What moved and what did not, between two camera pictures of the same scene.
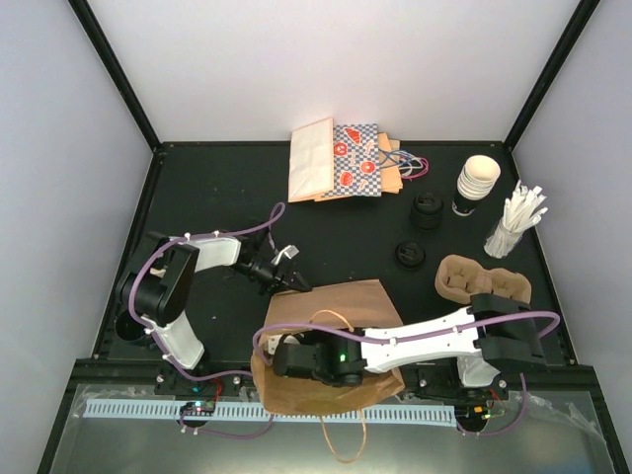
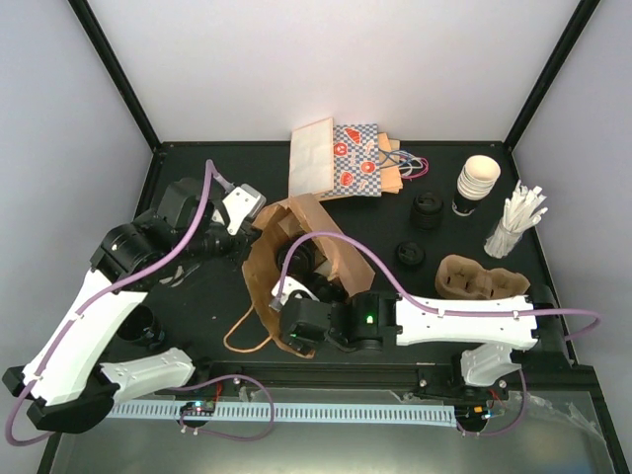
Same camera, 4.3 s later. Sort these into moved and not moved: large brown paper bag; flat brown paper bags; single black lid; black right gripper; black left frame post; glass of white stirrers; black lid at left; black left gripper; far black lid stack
Moved: black left gripper; black right gripper; large brown paper bag
Not moved: far black lid stack; black left frame post; single black lid; glass of white stirrers; flat brown paper bags; black lid at left
